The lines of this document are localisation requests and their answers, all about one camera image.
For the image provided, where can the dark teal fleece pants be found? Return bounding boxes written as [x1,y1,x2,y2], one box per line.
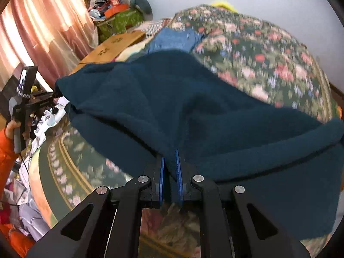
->
[55,50,343,240]

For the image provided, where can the orange jacket sleeve forearm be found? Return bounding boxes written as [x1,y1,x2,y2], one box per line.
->
[0,129,19,195]

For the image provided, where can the person's left hand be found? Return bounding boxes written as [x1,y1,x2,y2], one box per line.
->
[5,119,31,140]

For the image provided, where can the floral green bedspread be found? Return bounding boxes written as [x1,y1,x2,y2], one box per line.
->
[29,5,343,257]

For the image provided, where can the pink orange curtain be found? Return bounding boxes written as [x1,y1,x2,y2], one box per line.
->
[1,0,98,87]

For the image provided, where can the green floral storage box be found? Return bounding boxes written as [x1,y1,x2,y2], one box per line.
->
[95,9,144,43]

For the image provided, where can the orange box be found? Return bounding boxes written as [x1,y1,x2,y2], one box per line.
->
[104,4,129,19]

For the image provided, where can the striped blanket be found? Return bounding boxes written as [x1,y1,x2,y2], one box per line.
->
[129,18,171,38]

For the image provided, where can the folded blue denim jeans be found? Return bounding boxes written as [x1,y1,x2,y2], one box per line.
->
[146,28,204,54]

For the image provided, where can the yellow curved pillow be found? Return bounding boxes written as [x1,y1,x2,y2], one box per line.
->
[210,0,238,13]

